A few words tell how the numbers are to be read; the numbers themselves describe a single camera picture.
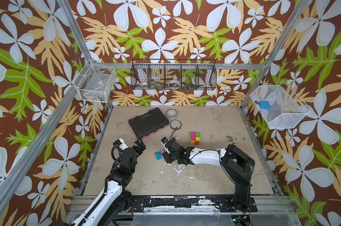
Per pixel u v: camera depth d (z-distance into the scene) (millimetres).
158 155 912
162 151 929
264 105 862
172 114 1150
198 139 942
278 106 822
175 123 1082
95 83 862
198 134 1009
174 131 1101
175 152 690
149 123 1037
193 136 958
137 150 716
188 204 750
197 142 958
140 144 745
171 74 973
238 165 487
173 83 985
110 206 516
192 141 958
